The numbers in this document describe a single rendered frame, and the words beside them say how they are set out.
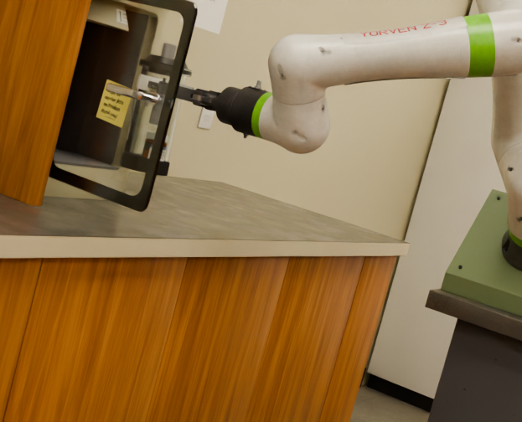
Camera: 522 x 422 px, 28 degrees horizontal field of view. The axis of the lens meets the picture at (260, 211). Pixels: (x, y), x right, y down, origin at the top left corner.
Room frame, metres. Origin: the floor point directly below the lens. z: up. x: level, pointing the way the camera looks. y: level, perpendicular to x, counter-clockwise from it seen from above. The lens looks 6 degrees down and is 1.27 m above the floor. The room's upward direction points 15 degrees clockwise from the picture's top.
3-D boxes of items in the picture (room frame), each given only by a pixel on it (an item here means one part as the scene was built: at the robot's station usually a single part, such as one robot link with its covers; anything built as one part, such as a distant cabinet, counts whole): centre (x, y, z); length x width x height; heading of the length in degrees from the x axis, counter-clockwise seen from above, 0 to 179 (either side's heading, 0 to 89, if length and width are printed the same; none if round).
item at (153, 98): (1.95, 0.29, 1.20); 0.10 x 0.05 x 0.03; 53
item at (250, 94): (2.08, 0.07, 1.23); 0.09 x 0.06 x 0.12; 149
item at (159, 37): (2.02, 0.33, 1.19); 0.30 x 0.01 x 0.40; 53
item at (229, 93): (2.12, 0.13, 1.22); 0.09 x 0.08 x 0.07; 59
